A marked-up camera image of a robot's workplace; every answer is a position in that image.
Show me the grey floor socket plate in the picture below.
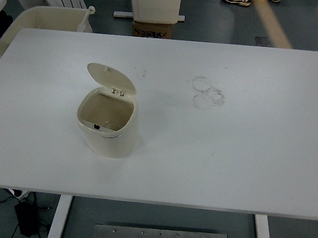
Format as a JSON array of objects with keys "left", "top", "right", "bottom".
[{"left": 254, "top": 36, "right": 271, "bottom": 47}]

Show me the white pedestal cabinet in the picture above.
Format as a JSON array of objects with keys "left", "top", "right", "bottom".
[{"left": 125, "top": 0, "right": 182, "bottom": 25}]

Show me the black power adapter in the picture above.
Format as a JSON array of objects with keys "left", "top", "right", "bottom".
[{"left": 11, "top": 200, "right": 41, "bottom": 237}]

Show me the grey metal base bar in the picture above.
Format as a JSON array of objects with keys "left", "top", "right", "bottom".
[{"left": 113, "top": 8, "right": 186, "bottom": 24}]

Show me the brown cardboard box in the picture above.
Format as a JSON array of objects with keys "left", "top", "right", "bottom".
[{"left": 130, "top": 19, "right": 174, "bottom": 40}]

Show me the white rod with ring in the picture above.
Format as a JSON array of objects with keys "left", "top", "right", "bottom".
[{"left": 77, "top": 4, "right": 97, "bottom": 33}]

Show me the cream plastic tub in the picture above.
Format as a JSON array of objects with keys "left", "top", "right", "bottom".
[{"left": 0, "top": 1, "right": 94, "bottom": 66}]

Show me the cream plastic trash bin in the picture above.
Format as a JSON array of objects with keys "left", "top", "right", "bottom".
[{"left": 73, "top": 61, "right": 145, "bottom": 161}]

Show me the white power strip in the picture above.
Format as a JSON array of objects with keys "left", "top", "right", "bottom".
[{"left": 9, "top": 189, "right": 29, "bottom": 199}]

